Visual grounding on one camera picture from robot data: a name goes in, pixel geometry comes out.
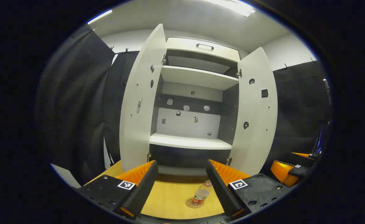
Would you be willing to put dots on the metal door hinge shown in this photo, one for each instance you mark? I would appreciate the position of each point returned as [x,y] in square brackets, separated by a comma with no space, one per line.
[239,73]
[148,156]
[163,59]
[229,161]

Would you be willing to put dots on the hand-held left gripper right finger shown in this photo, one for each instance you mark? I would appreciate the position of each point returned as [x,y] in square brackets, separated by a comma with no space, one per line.
[221,189]

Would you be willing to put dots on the black backdrop cloth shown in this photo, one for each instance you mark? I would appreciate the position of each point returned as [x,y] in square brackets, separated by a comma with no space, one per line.
[76,109]
[297,118]

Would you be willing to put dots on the white cabinet door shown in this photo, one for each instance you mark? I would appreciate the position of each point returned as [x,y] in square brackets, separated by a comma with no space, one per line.
[257,112]
[142,102]

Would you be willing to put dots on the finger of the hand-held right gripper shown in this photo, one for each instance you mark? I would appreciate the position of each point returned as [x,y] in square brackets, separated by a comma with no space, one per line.
[282,171]
[303,157]

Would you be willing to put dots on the round brown coaster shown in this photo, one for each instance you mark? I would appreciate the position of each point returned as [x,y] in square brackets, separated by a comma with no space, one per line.
[189,204]

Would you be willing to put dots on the white cabinet drawer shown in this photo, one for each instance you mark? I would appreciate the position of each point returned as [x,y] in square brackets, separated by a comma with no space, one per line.
[182,46]

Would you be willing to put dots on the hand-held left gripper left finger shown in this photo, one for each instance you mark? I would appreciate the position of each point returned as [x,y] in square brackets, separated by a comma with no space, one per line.
[142,189]

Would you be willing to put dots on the white board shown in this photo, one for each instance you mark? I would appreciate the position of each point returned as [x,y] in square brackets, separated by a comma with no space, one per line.
[65,175]

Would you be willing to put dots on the clear plastic bottle red label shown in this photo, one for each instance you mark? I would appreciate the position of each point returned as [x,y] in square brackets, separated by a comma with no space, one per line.
[201,194]

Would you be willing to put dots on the white cabinet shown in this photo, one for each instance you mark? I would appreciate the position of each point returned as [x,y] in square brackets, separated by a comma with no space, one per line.
[188,141]

